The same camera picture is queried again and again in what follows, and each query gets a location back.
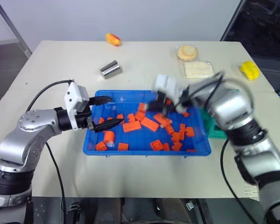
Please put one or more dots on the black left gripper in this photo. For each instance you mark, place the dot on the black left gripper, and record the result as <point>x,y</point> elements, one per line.
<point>82,120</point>

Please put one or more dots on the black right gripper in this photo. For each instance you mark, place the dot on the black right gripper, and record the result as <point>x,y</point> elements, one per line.
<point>163,99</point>

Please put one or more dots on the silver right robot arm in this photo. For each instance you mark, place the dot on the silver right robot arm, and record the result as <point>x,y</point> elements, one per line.
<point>233,112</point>

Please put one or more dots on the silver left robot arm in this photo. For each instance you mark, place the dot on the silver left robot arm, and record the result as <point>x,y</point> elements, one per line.
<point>25,133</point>

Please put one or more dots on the blue plastic bin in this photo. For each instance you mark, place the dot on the blue plastic bin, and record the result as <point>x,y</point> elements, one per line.
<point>136,140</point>

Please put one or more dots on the green plastic bin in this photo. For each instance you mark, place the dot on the green plastic bin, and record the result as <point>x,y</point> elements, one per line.
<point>210,131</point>

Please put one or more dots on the orange toy brick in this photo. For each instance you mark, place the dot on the orange toy brick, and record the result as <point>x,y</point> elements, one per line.
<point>186,114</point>
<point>142,107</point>
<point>101,120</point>
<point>109,118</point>
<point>168,101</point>
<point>182,128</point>
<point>177,146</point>
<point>100,146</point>
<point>156,144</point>
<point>131,117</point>
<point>161,119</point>
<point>169,130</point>
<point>120,117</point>
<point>123,146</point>
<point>140,116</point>
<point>166,147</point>
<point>176,136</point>
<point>190,131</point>

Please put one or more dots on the large flat orange block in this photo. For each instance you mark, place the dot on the large flat orange block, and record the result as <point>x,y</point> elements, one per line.
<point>149,124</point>
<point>131,127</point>

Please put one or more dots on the orange cylinder battery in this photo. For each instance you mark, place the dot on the orange cylinder battery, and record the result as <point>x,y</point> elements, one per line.
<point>109,136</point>

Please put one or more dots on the shiny silver metal cylinder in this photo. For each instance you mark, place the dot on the shiny silver metal cylinder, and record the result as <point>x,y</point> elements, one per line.
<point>110,70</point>

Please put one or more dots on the white wafers in clear pack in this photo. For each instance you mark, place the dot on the white wafers in clear pack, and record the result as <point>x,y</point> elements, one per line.
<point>198,69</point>

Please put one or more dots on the round biscuits in clear pack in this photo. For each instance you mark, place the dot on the round biscuits in clear pack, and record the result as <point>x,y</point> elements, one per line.
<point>187,53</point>

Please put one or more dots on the orange yellow toy hot dog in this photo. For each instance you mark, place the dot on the orange yellow toy hot dog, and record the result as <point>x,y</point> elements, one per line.
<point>113,39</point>

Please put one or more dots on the yellow toy lemon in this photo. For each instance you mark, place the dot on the yellow toy lemon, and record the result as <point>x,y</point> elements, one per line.
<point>249,70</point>

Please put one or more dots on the metal latch under table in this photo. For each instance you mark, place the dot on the metal latch under table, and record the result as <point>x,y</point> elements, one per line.
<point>190,205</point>
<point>73,211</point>

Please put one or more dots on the dark window panel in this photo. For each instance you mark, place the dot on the dark window panel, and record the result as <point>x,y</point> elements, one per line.
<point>261,23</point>

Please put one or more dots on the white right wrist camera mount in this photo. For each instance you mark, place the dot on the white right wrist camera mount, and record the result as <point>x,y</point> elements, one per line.
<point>170,86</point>

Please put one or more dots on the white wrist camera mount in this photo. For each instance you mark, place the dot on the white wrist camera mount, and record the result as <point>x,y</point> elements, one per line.
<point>170,86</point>
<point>72,99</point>

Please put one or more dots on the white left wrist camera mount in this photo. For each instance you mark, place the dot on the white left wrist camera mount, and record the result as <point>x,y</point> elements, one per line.
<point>72,99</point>

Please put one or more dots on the grey metal frame post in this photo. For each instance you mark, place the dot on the grey metal frame post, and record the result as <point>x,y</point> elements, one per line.
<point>16,32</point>

